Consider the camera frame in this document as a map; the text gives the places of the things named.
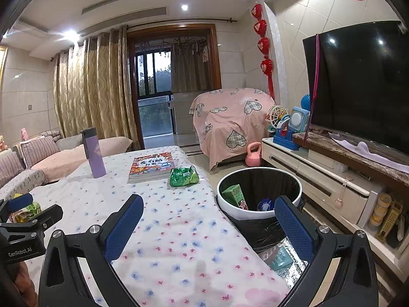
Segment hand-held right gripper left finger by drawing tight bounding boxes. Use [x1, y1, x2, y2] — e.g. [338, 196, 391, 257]
[38, 194, 144, 307]

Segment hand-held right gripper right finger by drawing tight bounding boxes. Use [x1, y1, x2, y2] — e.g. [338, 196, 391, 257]
[274, 196, 379, 307]

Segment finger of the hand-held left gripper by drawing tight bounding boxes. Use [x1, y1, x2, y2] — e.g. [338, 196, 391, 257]
[0, 193, 34, 224]
[19, 205, 63, 231]

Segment yellow green snack packet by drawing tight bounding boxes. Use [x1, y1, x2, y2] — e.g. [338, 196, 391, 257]
[13, 202, 42, 224]

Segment white bin with black bag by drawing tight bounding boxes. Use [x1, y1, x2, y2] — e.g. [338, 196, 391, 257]
[216, 167, 302, 251]

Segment green drink carton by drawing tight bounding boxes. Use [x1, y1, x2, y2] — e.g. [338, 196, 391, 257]
[222, 184, 253, 212]

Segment person's left hand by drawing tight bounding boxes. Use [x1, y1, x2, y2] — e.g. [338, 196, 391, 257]
[13, 261, 39, 299]

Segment teal box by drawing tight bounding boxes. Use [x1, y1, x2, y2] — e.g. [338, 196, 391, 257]
[268, 246, 293, 271]

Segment striped pink cushion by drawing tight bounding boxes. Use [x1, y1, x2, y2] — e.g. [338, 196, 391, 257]
[21, 136, 61, 168]
[0, 150, 26, 188]

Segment silver foil mat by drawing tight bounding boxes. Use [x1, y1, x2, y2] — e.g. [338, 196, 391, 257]
[257, 235, 309, 290]

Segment white television cabinet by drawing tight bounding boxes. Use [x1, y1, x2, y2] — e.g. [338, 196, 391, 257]
[262, 133, 409, 276]

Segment pink drawer safety lock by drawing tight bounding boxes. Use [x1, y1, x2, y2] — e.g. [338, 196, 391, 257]
[334, 176, 350, 210]

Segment floral white tablecloth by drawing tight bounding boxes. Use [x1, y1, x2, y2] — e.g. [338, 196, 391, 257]
[0, 145, 291, 307]

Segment beige sofa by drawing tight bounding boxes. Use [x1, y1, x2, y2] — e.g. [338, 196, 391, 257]
[0, 131, 133, 199]

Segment red cover book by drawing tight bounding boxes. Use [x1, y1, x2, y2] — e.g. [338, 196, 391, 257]
[128, 153, 175, 184]

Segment purple thermos bottle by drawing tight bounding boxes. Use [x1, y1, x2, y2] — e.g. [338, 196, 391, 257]
[81, 128, 107, 178]

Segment green snack bag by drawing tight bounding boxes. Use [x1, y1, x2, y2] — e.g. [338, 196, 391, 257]
[169, 165, 199, 187]

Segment pink kettlebell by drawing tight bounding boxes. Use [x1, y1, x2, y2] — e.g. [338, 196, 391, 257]
[245, 142, 263, 167]

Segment yellow tape rolls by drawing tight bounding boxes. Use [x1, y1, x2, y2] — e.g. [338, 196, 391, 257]
[371, 193, 392, 227]

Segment yellow toy ruler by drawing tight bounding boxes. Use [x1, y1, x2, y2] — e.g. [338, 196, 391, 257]
[377, 201, 401, 242]

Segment blue toy machine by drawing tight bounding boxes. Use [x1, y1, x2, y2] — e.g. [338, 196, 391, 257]
[273, 106, 310, 150]

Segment white cloth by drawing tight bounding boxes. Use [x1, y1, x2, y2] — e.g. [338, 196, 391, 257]
[329, 133, 409, 168]

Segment ferris wheel toy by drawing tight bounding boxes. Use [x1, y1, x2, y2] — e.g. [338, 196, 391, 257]
[267, 105, 288, 133]

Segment pink covered furniture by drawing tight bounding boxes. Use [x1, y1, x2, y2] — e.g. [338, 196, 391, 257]
[189, 87, 275, 171]

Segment wooden framed balcony doorway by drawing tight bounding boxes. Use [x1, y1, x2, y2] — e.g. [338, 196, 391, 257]
[126, 24, 222, 150]

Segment gold patterned curtain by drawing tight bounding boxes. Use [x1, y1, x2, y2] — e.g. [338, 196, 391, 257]
[53, 27, 141, 151]

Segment black television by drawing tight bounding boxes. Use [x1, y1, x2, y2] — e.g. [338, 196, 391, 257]
[302, 21, 409, 167]

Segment beige balcony curtain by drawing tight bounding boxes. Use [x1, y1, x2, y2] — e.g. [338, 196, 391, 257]
[171, 43, 211, 92]

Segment curtain rod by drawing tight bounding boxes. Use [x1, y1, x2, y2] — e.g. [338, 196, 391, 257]
[51, 18, 238, 61]

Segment ceiling air vent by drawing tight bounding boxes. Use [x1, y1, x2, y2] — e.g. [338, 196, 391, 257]
[81, 0, 167, 15]

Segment red hanging ornament string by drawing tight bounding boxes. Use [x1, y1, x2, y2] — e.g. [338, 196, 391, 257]
[251, 3, 275, 100]

